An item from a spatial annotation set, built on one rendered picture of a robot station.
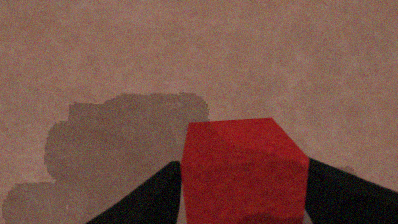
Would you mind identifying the red block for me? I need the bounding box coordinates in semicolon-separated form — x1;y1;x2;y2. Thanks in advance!
180;118;309;224

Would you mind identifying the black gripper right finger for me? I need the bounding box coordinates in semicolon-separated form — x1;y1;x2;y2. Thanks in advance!
305;156;398;224

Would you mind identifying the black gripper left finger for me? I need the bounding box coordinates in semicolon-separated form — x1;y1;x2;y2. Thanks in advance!
85;161;182;224

